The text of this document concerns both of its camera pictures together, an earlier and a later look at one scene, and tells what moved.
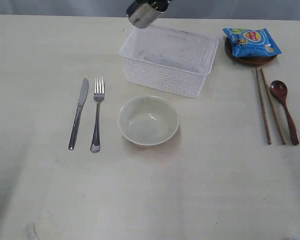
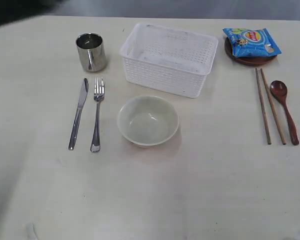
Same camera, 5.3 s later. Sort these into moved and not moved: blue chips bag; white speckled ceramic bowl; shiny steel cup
Moved: shiny steel cup
Not moved: blue chips bag; white speckled ceramic bowl
